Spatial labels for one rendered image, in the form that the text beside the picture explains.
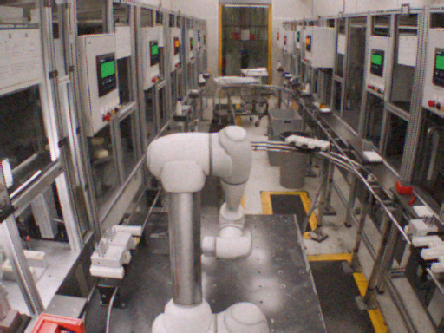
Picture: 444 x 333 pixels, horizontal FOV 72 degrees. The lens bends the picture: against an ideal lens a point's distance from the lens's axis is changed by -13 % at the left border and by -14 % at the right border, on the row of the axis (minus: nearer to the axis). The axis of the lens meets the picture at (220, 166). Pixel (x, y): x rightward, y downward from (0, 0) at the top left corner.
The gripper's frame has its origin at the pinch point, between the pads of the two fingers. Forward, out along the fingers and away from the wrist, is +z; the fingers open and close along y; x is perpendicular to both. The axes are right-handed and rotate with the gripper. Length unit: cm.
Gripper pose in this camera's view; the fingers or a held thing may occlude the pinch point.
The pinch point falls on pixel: (158, 244)
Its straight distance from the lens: 158.7
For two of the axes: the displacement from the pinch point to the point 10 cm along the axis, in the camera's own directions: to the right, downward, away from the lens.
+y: -0.1, -9.3, -3.8
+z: -10.0, -0.1, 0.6
